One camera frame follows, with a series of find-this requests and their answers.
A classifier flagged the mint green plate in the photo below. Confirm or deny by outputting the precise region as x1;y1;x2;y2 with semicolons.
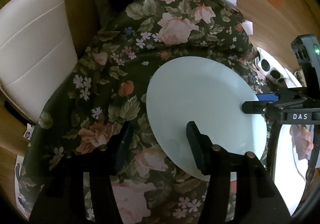
146;56;267;181

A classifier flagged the person right hand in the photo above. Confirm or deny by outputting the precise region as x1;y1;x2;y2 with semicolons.
290;125;314;160

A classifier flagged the small white box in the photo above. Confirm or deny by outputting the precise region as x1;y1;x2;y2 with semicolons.
241;20;253;35

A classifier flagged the floral dark tablecloth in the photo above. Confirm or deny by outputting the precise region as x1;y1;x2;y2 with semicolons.
19;0;272;223

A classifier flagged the pink jug with handle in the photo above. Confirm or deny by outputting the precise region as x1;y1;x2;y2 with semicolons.
1;0;78;122

